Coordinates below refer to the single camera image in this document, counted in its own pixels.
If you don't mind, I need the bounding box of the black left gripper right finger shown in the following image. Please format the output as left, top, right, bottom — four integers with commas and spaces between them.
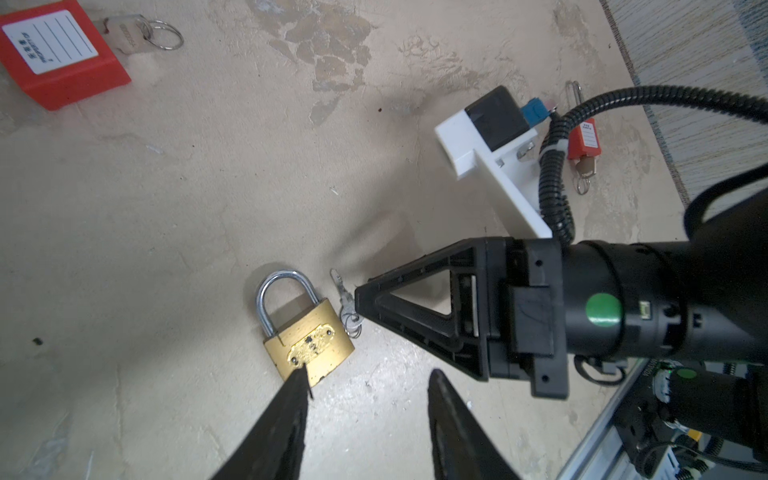
428, 369, 520, 479

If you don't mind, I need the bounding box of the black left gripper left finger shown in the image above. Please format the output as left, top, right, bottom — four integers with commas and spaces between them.
212, 367, 310, 479

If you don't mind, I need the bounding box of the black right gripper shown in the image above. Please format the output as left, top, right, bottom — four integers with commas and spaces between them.
355, 238, 569, 400

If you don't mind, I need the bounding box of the small silver key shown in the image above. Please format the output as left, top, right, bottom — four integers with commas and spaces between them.
330, 268, 363, 339

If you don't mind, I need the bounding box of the brass padlock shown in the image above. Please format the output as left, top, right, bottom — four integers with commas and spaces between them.
255, 270, 355, 387

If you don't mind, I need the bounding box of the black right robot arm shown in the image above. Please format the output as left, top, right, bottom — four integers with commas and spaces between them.
355, 193, 767, 459

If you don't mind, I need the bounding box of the small red padlock with key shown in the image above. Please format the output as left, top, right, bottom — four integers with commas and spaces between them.
567, 118, 602, 195

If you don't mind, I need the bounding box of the red padlock with white label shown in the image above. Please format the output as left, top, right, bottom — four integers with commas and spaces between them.
1, 1, 131, 111

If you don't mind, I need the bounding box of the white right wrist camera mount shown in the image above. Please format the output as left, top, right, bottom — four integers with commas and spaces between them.
434, 86, 556, 239

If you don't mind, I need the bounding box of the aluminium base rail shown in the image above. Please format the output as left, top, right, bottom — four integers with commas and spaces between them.
558, 360, 679, 479

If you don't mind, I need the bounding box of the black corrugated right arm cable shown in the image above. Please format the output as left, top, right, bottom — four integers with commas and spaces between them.
538, 84, 768, 246

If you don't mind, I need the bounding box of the key with ring in red padlock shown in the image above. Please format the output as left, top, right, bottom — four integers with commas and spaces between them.
94, 14, 185, 55

